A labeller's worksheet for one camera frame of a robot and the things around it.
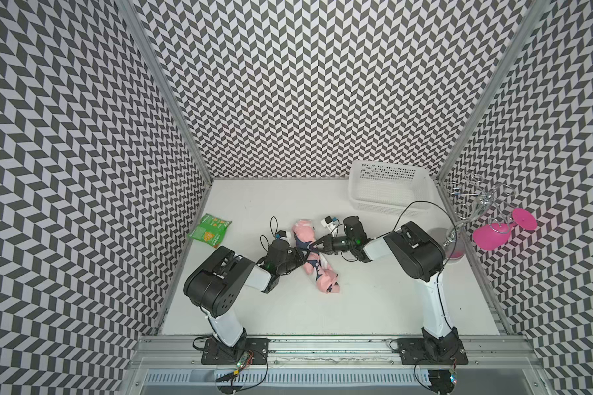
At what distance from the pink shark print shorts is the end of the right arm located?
0.09 ft

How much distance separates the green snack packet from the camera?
3.21 ft

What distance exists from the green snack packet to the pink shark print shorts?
297mm

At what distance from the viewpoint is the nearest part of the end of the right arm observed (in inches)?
32.2

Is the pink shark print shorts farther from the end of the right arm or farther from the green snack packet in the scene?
the green snack packet

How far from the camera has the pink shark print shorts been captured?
2.71 ft

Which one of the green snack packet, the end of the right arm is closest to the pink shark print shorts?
the end of the right arm

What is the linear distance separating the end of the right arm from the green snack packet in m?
0.38
